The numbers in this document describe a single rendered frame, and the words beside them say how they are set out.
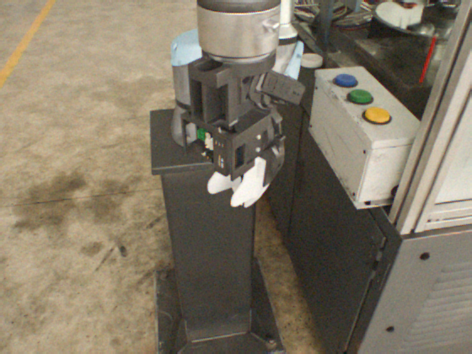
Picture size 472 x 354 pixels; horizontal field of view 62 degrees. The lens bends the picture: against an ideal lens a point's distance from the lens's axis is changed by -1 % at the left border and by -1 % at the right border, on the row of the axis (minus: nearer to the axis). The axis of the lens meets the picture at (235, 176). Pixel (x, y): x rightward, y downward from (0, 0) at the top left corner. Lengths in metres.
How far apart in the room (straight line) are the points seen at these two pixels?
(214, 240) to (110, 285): 0.67
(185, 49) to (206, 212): 0.38
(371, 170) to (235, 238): 0.45
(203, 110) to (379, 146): 0.37
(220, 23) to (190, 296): 0.95
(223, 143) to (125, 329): 1.17
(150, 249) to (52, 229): 0.46
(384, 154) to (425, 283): 0.34
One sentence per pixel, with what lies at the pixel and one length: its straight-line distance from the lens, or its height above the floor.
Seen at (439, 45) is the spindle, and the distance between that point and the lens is 1.15.
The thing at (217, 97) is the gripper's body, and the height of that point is 1.07.
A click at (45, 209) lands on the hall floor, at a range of 2.00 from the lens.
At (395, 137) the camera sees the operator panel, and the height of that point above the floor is 0.90.
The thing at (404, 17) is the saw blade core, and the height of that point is 0.95.
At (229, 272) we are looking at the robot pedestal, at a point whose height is 0.34.
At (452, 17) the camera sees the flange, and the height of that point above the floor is 0.96.
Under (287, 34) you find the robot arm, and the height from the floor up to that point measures 0.99.
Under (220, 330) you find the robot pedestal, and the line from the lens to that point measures 1.39.
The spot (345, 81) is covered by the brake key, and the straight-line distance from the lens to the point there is 0.83.
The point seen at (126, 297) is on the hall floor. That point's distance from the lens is 1.56.
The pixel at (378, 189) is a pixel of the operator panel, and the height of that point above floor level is 0.79.
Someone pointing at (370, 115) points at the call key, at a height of 0.91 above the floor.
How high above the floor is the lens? 1.25
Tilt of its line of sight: 39 degrees down
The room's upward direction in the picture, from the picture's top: straight up
